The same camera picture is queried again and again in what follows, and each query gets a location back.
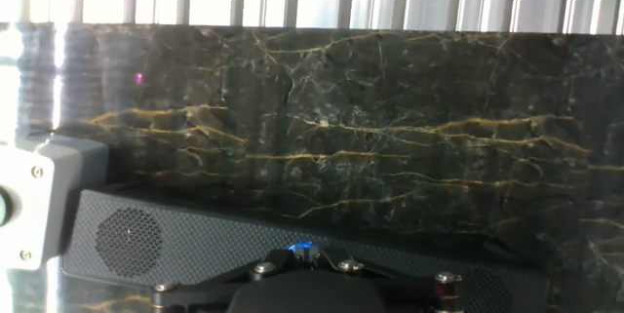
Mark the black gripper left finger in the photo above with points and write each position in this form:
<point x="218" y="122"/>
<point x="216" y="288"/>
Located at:
<point x="205" y="293"/>

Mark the black speaker bar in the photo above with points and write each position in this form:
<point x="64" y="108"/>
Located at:
<point x="195" y="249"/>

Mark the white box with green button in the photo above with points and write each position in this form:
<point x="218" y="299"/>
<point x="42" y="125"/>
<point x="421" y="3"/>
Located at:
<point x="29" y="206"/>

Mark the black marble pattern mat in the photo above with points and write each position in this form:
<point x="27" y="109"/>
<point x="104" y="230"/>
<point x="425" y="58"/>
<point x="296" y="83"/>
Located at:
<point x="365" y="108"/>

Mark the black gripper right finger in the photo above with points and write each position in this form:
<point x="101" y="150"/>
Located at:
<point x="409" y="288"/>

